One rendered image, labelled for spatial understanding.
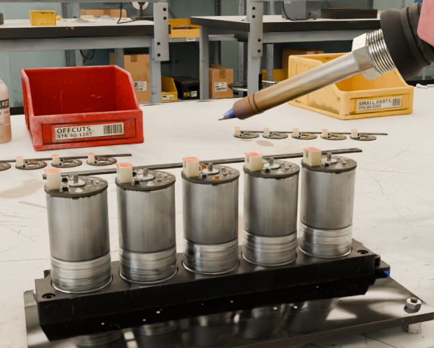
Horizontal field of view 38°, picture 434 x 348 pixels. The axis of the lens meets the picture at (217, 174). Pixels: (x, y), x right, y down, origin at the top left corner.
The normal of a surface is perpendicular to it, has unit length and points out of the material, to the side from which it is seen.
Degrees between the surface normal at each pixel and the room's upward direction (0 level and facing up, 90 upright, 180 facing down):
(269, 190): 90
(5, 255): 0
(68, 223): 90
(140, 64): 91
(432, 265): 0
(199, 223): 90
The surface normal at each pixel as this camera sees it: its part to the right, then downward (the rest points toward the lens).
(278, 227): 0.27, 0.27
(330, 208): 0.01, 0.28
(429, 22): -0.52, 0.37
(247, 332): 0.00, -0.96
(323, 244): -0.25, 0.27
